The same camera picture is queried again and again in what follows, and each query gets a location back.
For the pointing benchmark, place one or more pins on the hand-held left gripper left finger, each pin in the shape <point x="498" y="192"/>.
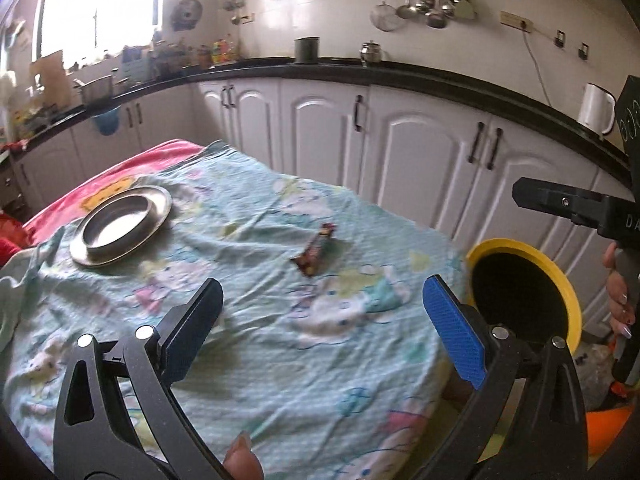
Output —
<point x="192" y="331"/>

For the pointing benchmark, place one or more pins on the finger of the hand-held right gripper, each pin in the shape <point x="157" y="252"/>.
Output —
<point x="550" y="199"/>

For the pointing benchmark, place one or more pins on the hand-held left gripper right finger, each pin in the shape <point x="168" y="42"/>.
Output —
<point x="452" y="331"/>

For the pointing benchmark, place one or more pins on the yellow-rimmed black bin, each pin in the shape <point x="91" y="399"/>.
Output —
<point x="568" y="296"/>

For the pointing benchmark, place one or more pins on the brown snack wrapper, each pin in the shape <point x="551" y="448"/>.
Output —
<point x="314" y="252"/>

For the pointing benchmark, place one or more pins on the person's right hand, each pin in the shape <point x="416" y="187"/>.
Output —
<point x="618" y="296"/>

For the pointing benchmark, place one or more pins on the person's left hand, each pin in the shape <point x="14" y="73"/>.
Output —
<point x="243" y="460"/>

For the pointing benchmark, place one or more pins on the light blue printed blanket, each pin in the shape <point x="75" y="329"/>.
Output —
<point x="280" y="345"/>

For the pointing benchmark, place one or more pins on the white electric kettle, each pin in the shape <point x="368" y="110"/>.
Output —
<point x="595" y="109"/>

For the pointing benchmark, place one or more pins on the round metal plate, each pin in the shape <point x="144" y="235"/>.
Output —
<point x="116" y="225"/>

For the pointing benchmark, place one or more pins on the white kitchen cabinets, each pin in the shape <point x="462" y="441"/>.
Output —
<point x="410" y="155"/>

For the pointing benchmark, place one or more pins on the clear plastic bag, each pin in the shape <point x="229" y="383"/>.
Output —
<point x="595" y="375"/>

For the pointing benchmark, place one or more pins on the red blanket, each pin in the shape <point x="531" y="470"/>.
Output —
<point x="125" y="170"/>

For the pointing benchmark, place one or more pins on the orange object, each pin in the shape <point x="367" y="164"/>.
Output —
<point x="607" y="430"/>

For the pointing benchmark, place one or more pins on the red cloth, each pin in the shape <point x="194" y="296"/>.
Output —
<point x="11" y="235"/>

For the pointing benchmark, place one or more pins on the blue plastic basin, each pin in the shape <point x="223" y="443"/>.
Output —
<point x="107" y="121"/>

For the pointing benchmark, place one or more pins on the metal teapot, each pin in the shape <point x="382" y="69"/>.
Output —
<point x="371" y="54"/>

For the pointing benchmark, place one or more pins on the steel cooking pot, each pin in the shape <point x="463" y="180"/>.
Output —
<point x="96" y="90"/>

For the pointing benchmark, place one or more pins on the row of bottles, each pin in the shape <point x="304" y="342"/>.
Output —
<point x="200" y="52"/>

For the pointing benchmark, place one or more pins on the dark metal canister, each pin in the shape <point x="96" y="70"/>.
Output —
<point x="306" y="50"/>

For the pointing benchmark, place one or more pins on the wooden cutting board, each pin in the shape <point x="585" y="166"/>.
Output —
<point x="50" y="77"/>

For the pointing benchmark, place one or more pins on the kitchen window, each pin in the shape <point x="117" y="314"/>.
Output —
<point x="95" y="5"/>

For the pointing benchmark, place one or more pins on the wall power strip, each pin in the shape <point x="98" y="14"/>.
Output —
<point x="515" y="20"/>

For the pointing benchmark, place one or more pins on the round wall decoration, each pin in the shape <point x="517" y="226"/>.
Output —
<point x="186" y="14"/>

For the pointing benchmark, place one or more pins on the white wall socket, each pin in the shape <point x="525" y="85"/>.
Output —
<point x="246" y="18"/>

